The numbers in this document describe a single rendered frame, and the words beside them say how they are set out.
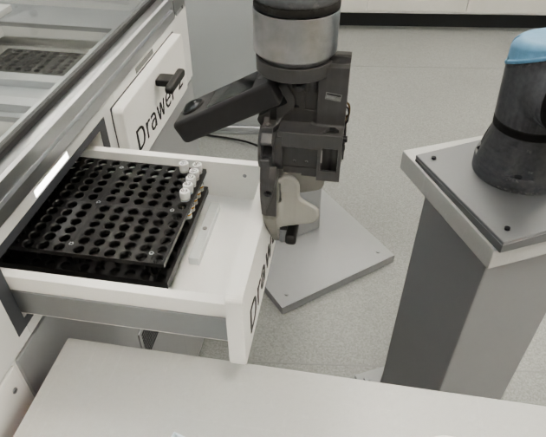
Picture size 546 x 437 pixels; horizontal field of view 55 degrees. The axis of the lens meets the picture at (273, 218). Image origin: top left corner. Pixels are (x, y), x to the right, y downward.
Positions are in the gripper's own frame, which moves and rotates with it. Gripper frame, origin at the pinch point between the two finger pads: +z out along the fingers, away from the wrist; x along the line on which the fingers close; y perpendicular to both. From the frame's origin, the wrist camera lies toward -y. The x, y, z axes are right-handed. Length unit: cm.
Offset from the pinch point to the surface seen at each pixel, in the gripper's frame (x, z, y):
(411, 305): 34, 51, 25
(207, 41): 160, 47, -54
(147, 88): 27.0, -0.9, -24.5
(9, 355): -16.8, 8.9, -26.4
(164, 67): 35.2, -0.7, -24.5
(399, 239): 99, 91, 29
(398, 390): -10.8, 14.5, 16.2
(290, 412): -15.5, 14.4, 4.5
